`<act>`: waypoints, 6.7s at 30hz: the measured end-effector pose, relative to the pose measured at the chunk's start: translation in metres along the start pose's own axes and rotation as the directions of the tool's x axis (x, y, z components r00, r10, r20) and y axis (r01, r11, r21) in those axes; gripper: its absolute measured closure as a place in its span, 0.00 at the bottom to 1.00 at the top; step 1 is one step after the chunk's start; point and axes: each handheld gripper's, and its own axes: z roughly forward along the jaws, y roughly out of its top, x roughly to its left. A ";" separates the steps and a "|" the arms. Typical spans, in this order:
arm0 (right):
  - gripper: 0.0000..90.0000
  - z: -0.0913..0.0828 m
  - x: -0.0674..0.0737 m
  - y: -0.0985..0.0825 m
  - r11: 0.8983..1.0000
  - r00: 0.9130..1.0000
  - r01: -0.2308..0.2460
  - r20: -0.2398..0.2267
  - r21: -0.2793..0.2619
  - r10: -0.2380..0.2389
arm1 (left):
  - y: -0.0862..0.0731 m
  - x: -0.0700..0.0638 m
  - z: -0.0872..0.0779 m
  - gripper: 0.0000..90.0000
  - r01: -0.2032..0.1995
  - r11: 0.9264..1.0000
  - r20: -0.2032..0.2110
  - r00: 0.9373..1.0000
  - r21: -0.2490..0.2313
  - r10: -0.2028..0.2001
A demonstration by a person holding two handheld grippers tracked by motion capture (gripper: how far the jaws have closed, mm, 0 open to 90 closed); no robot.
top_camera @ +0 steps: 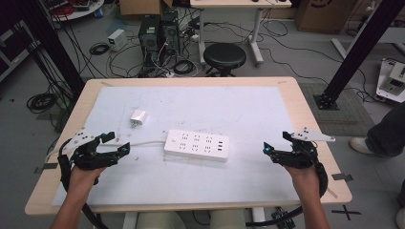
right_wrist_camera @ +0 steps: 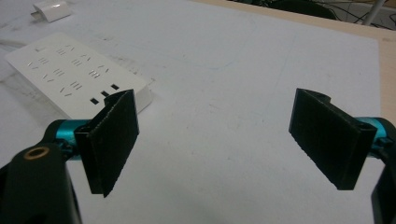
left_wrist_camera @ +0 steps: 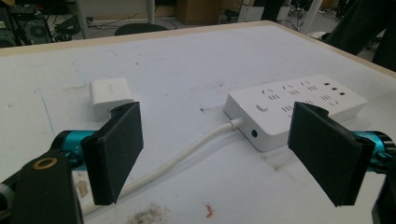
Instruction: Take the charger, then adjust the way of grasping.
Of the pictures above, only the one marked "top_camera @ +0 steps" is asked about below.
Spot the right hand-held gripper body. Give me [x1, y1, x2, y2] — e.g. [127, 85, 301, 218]
[271, 127, 336, 170]

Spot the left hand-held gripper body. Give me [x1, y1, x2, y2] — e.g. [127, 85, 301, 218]
[67, 128, 119, 170]

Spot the white charger plug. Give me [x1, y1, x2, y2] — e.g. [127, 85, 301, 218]
[129, 109, 148, 128]

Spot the white power strip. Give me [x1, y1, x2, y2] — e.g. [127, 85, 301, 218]
[163, 129, 230, 163]

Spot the person's left hand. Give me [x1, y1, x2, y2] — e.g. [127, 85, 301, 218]
[67, 167, 107, 196]

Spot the person's right hand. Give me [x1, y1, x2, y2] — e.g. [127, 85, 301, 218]
[282, 165, 322, 198]

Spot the light wooden table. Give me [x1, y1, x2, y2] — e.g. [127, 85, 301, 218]
[24, 75, 353, 218]

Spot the grey tape piece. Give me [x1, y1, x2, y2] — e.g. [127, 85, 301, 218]
[33, 162, 59, 175]
[330, 173, 354, 182]

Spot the grey floor mat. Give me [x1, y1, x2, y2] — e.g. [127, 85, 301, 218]
[298, 82, 375, 137]

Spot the black tape cross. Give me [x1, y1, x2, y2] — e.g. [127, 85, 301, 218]
[330, 204, 363, 221]

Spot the white table mat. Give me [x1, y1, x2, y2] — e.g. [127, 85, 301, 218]
[52, 85, 301, 208]

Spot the white power supply box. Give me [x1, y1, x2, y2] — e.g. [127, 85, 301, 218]
[107, 29, 129, 52]

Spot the black round stool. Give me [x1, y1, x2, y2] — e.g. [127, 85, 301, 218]
[202, 42, 247, 78]

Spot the black metal stand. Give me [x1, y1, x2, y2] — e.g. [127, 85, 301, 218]
[312, 0, 405, 111]
[13, 0, 86, 96]

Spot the black computer tower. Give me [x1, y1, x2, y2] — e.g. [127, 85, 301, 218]
[160, 10, 181, 55]
[138, 13, 162, 69]

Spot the white machine on floor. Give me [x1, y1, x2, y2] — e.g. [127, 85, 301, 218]
[375, 58, 405, 105]

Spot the large brown cardboard box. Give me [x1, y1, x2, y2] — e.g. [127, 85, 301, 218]
[293, 0, 358, 34]

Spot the round white table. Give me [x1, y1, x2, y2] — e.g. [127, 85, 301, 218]
[40, 0, 106, 22]

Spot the white-legged background desk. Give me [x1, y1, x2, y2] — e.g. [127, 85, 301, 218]
[189, 0, 292, 67]

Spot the white power strip cable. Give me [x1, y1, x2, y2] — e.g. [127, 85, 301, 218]
[45, 140, 167, 163]

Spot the coiled black cable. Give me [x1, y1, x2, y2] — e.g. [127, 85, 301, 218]
[26, 92, 59, 115]
[172, 59, 196, 76]
[88, 42, 111, 56]

